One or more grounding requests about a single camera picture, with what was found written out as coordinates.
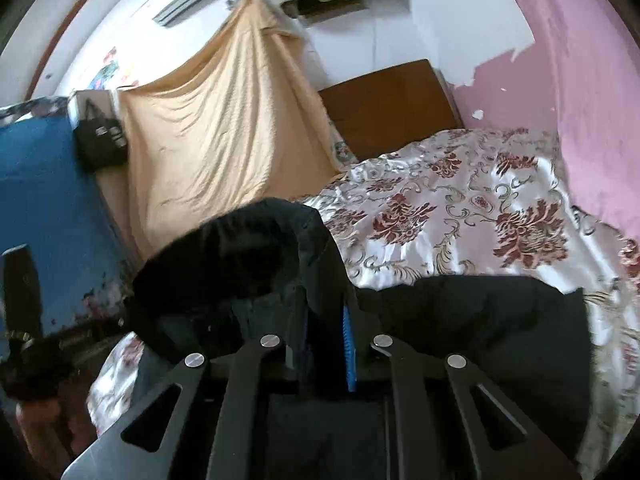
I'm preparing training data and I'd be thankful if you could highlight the black padded jacket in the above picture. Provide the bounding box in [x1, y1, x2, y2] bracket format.
[0, 197, 593, 480]

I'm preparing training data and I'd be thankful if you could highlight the beige hanging sheet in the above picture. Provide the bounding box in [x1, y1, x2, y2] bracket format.
[117, 0, 346, 261]

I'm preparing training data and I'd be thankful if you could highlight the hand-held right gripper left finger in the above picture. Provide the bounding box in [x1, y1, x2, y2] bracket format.
[62, 334, 287, 480]

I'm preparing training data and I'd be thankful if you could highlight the wall vent unit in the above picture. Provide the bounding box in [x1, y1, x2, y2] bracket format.
[300, 0, 371, 26]

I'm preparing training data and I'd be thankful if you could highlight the pink curtain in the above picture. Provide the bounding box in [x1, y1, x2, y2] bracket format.
[487, 0, 640, 241]

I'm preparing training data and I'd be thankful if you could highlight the wooden headboard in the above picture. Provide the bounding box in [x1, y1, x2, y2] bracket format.
[317, 58, 463, 161]

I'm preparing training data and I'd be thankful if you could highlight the floral satin bedspread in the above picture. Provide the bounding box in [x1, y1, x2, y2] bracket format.
[87, 127, 640, 480]

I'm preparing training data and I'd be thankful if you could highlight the colourful wall poster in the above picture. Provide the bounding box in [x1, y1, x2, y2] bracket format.
[86, 47, 132, 89]

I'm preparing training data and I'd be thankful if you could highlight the printed pillow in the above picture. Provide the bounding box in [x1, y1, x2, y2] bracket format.
[327, 120, 361, 171]

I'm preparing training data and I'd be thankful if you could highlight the black tote bag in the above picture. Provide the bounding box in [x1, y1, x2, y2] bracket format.
[72, 100, 129, 169]

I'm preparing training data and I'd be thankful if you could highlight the blue fabric wardrobe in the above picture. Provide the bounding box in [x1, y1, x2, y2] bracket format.
[0, 95, 136, 341]

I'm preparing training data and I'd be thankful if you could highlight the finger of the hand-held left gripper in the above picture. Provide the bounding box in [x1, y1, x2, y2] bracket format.
[2, 244, 44, 349]

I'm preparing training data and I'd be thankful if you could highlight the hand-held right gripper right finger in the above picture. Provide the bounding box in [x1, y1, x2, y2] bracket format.
[342, 306, 584, 480]

